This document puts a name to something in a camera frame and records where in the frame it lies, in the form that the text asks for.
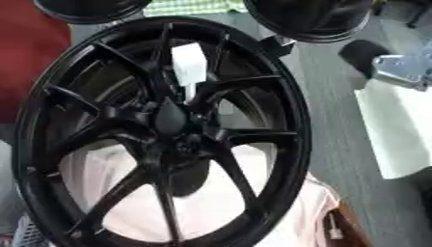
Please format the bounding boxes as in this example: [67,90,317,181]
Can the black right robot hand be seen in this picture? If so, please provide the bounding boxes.
[336,39,393,80]

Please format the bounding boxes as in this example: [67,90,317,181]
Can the black round wheel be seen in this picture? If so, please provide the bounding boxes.
[241,0,377,44]
[32,0,154,25]

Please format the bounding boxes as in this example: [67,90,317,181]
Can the white pin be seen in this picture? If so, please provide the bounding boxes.
[169,41,209,102]

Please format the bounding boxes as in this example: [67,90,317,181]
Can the black spoked wheel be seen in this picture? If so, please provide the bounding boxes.
[10,15,314,247]

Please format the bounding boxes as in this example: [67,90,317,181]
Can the black chair base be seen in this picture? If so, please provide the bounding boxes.
[369,0,432,29]

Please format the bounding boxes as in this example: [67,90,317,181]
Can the black wheel stand bracket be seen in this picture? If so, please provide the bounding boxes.
[259,35,299,59]

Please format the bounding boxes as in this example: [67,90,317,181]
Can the small white cable plug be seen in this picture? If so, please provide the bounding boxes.
[327,213,346,241]

